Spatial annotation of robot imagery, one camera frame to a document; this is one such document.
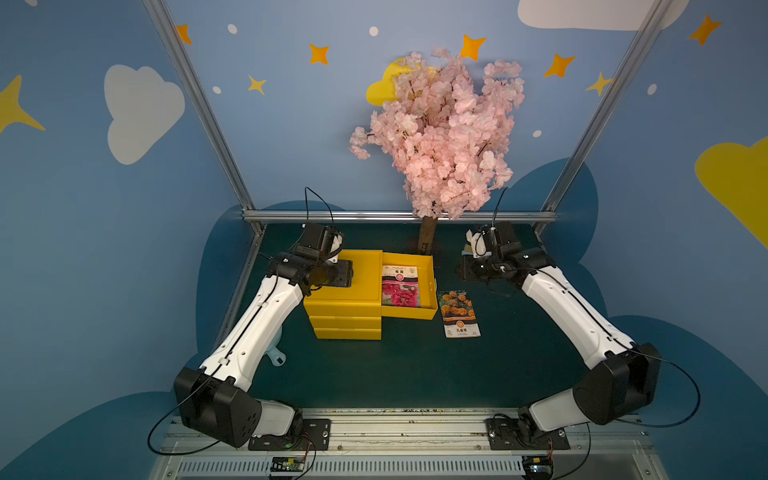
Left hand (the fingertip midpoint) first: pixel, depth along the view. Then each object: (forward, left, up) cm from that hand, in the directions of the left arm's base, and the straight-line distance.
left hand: (341, 268), depth 79 cm
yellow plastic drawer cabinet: (-11, -3, -5) cm, 12 cm away
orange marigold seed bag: (0, -37, -24) cm, 44 cm away
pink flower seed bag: (0, -16, -9) cm, 19 cm away
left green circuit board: (-42, +10, -24) cm, 50 cm away
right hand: (+4, -34, -2) cm, 35 cm away
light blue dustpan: (-17, +19, -20) cm, 33 cm away
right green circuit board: (-41, -52, -26) cm, 71 cm away
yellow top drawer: (-3, -24, -9) cm, 26 cm away
